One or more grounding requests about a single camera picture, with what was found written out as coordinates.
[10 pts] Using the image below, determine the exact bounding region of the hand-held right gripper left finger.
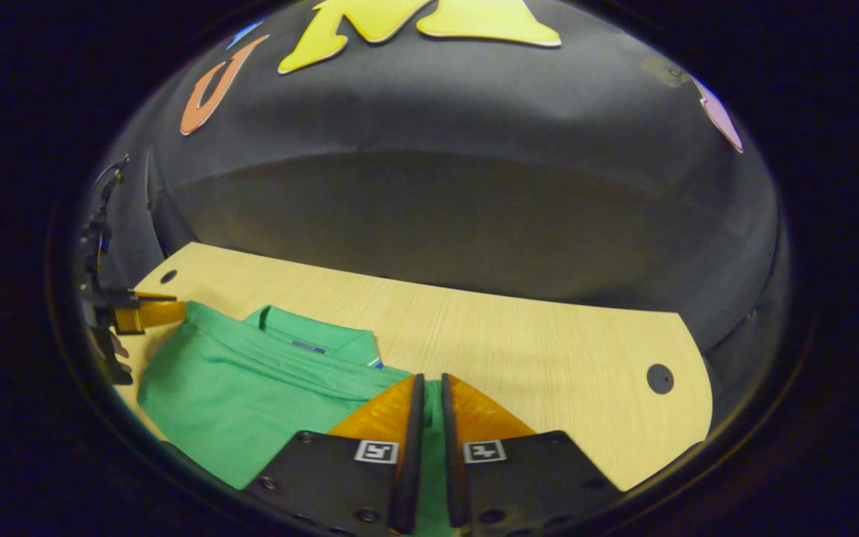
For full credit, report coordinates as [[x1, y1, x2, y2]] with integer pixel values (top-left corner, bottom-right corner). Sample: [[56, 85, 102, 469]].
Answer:
[[239, 373, 427, 537]]

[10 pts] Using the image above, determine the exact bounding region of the green T-shirt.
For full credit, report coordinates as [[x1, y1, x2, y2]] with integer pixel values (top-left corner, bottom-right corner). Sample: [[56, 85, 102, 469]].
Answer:
[[137, 302, 460, 537]]

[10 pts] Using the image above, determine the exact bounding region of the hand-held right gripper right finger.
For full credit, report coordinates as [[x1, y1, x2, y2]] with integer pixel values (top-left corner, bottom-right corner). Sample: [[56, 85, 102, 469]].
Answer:
[[440, 372, 624, 537]]

